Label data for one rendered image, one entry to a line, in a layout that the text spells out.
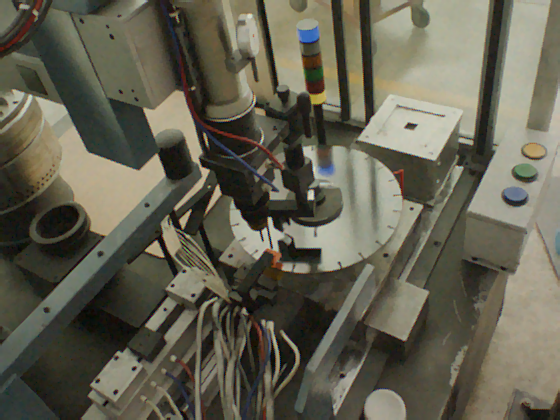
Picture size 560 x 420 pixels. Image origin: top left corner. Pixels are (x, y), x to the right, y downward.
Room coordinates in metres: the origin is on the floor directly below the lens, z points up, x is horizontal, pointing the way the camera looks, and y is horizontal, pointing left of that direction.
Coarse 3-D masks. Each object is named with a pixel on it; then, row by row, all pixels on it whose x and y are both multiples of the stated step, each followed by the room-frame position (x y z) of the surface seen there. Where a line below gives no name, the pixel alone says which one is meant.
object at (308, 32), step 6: (300, 24) 1.06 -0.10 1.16; (306, 24) 1.05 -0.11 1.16; (312, 24) 1.05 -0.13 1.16; (300, 30) 1.04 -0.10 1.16; (306, 30) 1.03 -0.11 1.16; (312, 30) 1.03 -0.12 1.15; (318, 30) 1.05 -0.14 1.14; (300, 36) 1.04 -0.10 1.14; (306, 36) 1.03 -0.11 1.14; (312, 36) 1.03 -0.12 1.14; (318, 36) 1.04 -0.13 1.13; (306, 42) 1.03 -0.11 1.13; (312, 42) 1.03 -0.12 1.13
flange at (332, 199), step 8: (320, 192) 0.75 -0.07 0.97; (328, 192) 0.76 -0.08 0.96; (336, 192) 0.76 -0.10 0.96; (320, 200) 0.73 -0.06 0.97; (328, 200) 0.74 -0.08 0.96; (336, 200) 0.74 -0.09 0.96; (320, 208) 0.73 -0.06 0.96; (328, 208) 0.72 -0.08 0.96; (336, 208) 0.72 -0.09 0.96; (320, 216) 0.71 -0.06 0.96; (328, 216) 0.70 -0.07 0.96
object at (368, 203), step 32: (320, 160) 0.87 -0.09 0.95; (352, 160) 0.85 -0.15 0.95; (288, 192) 0.79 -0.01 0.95; (352, 192) 0.76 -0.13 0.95; (384, 192) 0.74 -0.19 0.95; (320, 224) 0.70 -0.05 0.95; (352, 224) 0.68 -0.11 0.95; (384, 224) 0.67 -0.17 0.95; (256, 256) 0.65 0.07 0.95; (288, 256) 0.64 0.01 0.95; (320, 256) 0.62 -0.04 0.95; (352, 256) 0.61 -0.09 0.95
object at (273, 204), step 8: (304, 192) 0.67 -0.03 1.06; (272, 200) 0.71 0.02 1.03; (280, 200) 0.70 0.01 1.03; (288, 200) 0.70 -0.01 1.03; (296, 200) 0.68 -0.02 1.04; (304, 200) 0.67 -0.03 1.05; (312, 200) 0.69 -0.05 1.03; (272, 208) 0.69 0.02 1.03; (280, 208) 0.68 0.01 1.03; (288, 208) 0.68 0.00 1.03; (296, 208) 0.68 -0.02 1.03; (304, 208) 0.67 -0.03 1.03; (312, 208) 0.67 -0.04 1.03; (272, 216) 0.68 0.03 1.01; (280, 216) 0.68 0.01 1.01; (288, 216) 0.68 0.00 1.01; (296, 216) 0.67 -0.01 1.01; (304, 216) 0.67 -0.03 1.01; (312, 216) 0.67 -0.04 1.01; (280, 224) 0.68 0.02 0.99; (288, 224) 0.69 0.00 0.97
